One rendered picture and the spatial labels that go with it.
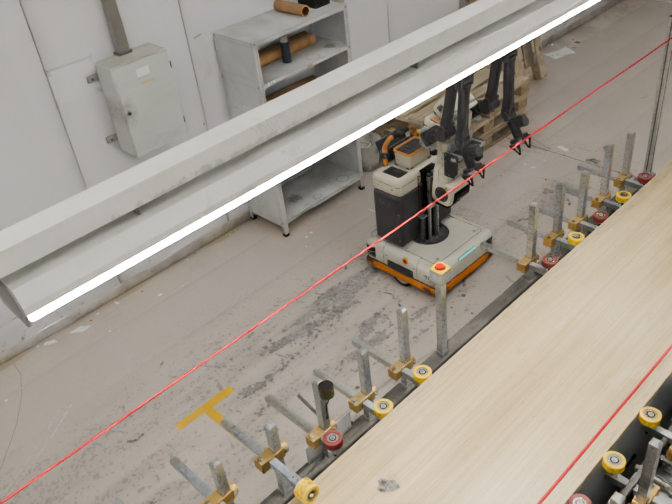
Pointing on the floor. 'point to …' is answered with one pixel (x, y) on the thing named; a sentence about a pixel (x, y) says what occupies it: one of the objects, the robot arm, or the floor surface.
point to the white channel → (233, 138)
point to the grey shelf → (286, 211)
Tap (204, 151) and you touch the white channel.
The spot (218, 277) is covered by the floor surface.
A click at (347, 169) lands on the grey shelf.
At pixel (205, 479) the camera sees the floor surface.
